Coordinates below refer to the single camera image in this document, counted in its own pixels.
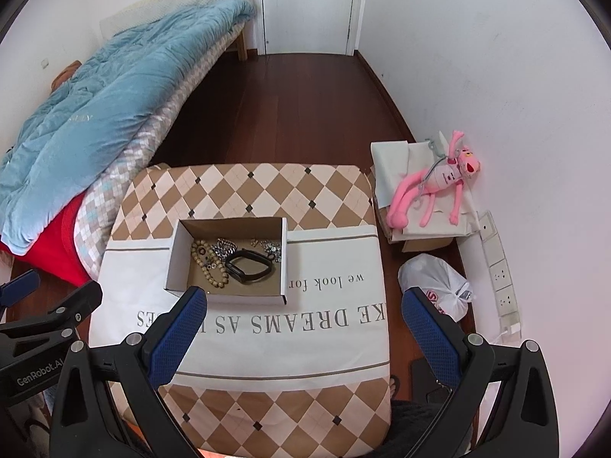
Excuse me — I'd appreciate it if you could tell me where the white door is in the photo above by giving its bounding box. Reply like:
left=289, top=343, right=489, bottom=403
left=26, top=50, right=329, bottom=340
left=257, top=0, right=365, bottom=56

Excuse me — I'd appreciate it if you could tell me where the checkered bed sheet mattress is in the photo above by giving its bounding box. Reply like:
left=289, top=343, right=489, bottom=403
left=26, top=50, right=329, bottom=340
left=74, top=23, right=244, bottom=280

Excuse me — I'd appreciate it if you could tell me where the black wristband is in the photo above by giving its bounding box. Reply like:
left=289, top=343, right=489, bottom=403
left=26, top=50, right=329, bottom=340
left=225, top=249, right=273, bottom=283

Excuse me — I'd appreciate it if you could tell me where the pink panther plush toy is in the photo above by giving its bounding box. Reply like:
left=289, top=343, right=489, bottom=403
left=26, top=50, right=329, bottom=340
left=385, top=130, right=482, bottom=229

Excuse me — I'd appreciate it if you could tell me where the red blanket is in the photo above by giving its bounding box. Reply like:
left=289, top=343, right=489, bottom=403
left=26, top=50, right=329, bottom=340
left=1, top=192, right=90, bottom=286

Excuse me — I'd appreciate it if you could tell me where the white cardboard box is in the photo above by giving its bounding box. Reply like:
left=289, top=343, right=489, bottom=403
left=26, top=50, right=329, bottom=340
left=165, top=217, right=288, bottom=307

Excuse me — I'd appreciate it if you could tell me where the white plastic bag red print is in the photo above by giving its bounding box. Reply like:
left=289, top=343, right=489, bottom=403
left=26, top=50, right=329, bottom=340
left=398, top=253, right=473, bottom=323

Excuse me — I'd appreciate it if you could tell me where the white cloth covered box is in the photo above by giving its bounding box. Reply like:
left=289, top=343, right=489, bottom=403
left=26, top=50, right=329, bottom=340
left=371, top=134, right=482, bottom=243

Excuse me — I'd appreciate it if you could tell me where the white power strip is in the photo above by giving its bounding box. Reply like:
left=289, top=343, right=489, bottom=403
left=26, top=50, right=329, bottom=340
left=478, top=211, right=521, bottom=340

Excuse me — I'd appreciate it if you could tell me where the silver chain jewelry in box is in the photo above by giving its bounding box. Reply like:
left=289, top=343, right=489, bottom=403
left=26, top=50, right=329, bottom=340
left=210, top=238, right=238, bottom=261

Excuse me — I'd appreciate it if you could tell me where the brown pillow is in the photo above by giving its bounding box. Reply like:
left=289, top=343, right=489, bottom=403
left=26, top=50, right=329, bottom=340
left=51, top=60, right=82, bottom=92

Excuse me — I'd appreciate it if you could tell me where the light blue quilt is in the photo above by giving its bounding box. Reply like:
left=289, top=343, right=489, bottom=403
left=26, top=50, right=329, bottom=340
left=1, top=0, right=255, bottom=255

